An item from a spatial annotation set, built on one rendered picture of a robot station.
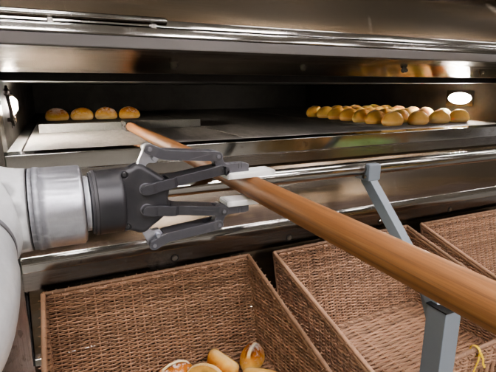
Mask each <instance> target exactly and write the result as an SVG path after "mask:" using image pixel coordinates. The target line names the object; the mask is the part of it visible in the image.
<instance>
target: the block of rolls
mask: <svg viewBox="0 0 496 372"><path fill-rule="evenodd" d="M306 115H307V116H308V117H318V118H329V119H330V120H341V121H353V122H355V123H367V124H383V125H384V126H398V125H402V123H408V124H409V125H426V124H428V122H429V123H435V124H442V123H448V122H451V123H465V122H467V121H468V120H469V114H468V113H467V111H465V110H463V109H456V110H454V111H452V112H451V111H450V110H449V109H447V108H440V109H438V110H435V111H433V110H432V109H431V108H428V107H423V108H420V109H419V108H417V107H415V106H411V107H408V108H405V107H403V106H394V107H391V106H389V105H383V106H378V105H376V104H371V105H369V106H362V107H361V106H359V105H352V106H339V105H338V106H332V107H329V106H324V107H322V108H321V107H319V106H311V107H310V108H309V109H308V110H307V112H306Z"/></svg>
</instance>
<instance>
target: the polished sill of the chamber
mask: <svg viewBox="0 0 496 372"><path fill-rule="evenodd" d="M478 137H496V124H490V125H465V126H452V127H438V128H413V129H400V130H387V131H362V132H349V133H335V134H310V135H297V136H284V137H259V138H246V139H221V140H208V141H195V142H180V143H181V144H183V145H186V146H187V147H190V148H196V149H213V150H215V151H219V152H221V153H222V155H223V157H226V156H245V155H255V154H273V153H283V152H293V151H313V150H322V149H332V148H351V147H361V146H371V145H390V144H400V143H410V142H429V141H439V140H457V139H468V138H478ZM140 152H141V149H140V145H118V146H105V147H92V148H67V149H53V150H40V151H15V152H7V154H6V155H5V157H4V158H5V163H6V168H31V167H38V168H45V167H55V166H67V165H78V166H79V167H80V168H90V167H100V166H109V165H128V164H131V163H134V162H137V160H138V157H139V155H140Z"/></svg>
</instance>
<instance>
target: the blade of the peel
mask: <svg viewBox="0 0 496 372"><path fill-rule="evenodd" d="M133 121H134V122H135V123H136V124H137V125H140V126H142V127H144V128H176V127H193V126H201V123H200V119H161V120H133ZM38 127H39V133H57V132H74V131H107V130H122V124H121V120H118V121H97V122H74V123H42V124H39V125H38Z"/></svg>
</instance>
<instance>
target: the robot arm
mask: <svg viewBox="0 0 496 372"><path fill-rule="evenodd" d="M140 149H141V152H140V154H139V157H138V160H137V162H134V163H131V164H130V165H129V166H127V167H124V168H110V169H100V170H90V171H89V172H87V173H86V176H82V173H81V169H80V167H79V166H78V165H67V166H55V167H45V168H38V167H31V168H5V167H1V166H0V372H2V371H3V369H4V366H5V364H6V362H7V360H8V357H9V355H10V351H11V348H12V346H13V341H14V338H15V335H16V327H17V323H18V314H19V309H20V299H21V272H20V267H19V264H18V259H19V257H20V255H21V253H25V252H31V251H35V250H45V249H49V248H54V247H64V246H69V245H74V244H84V243H86V242H87V241H88V231H91V230H92V232H93V233H94V234H95V233H96V235H102V234H108V233H118V232H123V231H127V230H133V231H136V232H138V233H142V234H143V235H144V236H145V238H146V239H145V240H146V242H147V244H148V246H149V247H150V248H151V249H152V250H156V249H159V248H160V247H162V246H163V245H165V244H166V243H168V242H171V241H176V240H179V239H183V238H188V237H191V236H195V235H200V234H203V233H208V232H212V231H215V230H220V229H221V228H223V226H224V223H223V221H224V217H225V216H226V215H228V214H233V213H244V212H246V211H248V210H249V205H251V204H259V203H257V202H256V201H254V200H252V199H250V198H249V197H247V196H245V195H243V194H242V195H234V196H221V197H220V202H221V203H219V202H217V201H216V202H199V201H171V200H169V199H168V194H169V190H170V189H174V188H176V187H178V186H180V185H186V184H189V183H192V182H197V181H201V180H204V179H209V178H213V177H216V176H222V177H224V178H225V179H227V180H231V179H245V178H252V177H259V176H272V175H275V170H274V169H271V168H268V167H266V166H261V167H253V168H249V164H248V163H245V162H242V161H238V162H224V160H223V155H222V153H221V152H219V151H215V150H213V149H196V148H160V147H158V146H155V145H152V144H150V143H148V142H143V143H142V144H141V145H140ZM158 159H163V160H182V161H211V162H212V164H209V165H202V166H199V167H196V168H190V169H187V170H181V171H177V172H174V173H164V174H161V175H160V174H158V173H157V172H155V171H153V170H151V169H150V168H148V167H146V165H147V164H148V163H155V162H157V161H158ZM163 216H209V217H206V218H200V219H196V220H192V221H187V222H183V223H180V224H174V225H170V226H167V227H163V228H158V227H155V228H151V227H152V226H153V225H154V224H155V223H157V222H158V220H160V219H161V218H162V217H163Z"/></svg>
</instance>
